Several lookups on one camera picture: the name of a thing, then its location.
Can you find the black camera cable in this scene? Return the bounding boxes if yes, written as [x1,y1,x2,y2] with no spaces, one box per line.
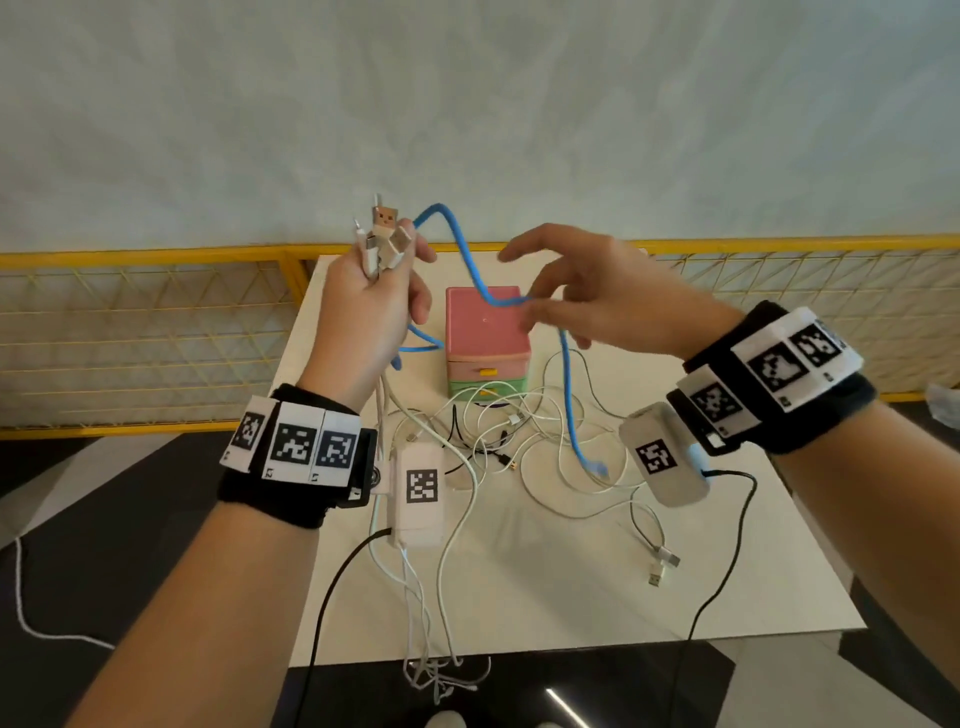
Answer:
[667,470,759,721]
[292,527,395,728]

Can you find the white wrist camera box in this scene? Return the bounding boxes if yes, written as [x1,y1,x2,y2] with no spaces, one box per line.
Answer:
[618,402,710,508]
[386,442,448,549]

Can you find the yellow mesh fence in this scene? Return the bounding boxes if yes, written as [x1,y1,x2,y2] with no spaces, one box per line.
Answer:
[0,233,960,440]

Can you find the grey cable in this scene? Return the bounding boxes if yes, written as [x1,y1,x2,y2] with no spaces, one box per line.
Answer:
[543,348,684,571]

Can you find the blue cable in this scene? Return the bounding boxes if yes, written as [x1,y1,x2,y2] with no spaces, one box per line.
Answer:
[352,217,496,703]
[389,203,610,479]

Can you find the white floor cord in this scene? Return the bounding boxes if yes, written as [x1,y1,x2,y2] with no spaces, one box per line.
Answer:
[13,536,114,650]

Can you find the white table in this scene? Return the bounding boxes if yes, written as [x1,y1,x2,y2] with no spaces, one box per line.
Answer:
[288,251,868,669]

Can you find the person's right hand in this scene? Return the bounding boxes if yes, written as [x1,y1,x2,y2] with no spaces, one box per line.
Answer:
[497,223,744,361]

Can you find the person's left forearm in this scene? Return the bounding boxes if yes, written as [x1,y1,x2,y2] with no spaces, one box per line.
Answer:
[67,502,324,728]

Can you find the person's left hand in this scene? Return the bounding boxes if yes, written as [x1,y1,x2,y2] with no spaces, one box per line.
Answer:
[299,217,438,414]

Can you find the pink and green drawer box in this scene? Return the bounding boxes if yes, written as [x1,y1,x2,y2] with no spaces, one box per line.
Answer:
[444,286,532,400]

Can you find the person's right forearm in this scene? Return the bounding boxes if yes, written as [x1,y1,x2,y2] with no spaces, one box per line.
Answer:
[772,401,960,691]

